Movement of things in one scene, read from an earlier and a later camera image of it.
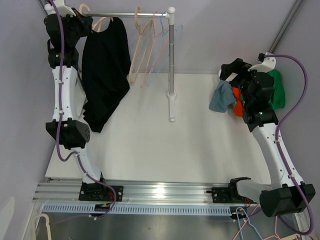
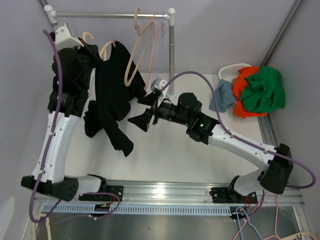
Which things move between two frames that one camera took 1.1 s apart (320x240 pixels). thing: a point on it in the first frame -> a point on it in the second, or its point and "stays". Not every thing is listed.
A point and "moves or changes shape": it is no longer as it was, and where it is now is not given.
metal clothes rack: x=170 y=13 stays
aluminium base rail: x=149 y=193 stays
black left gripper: x=84 y=22 -> x=92 y=51
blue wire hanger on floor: x=251 y=225 stays
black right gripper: x=237 y=67 -> x=142 y=120
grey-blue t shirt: x=223 y=96 stays
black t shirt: x=106 y=67 moves or changes shape
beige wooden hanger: x=98 y=23 -> x=104 y=48
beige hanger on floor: x=49 y=234 stays
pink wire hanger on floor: x=252 y=213 stays
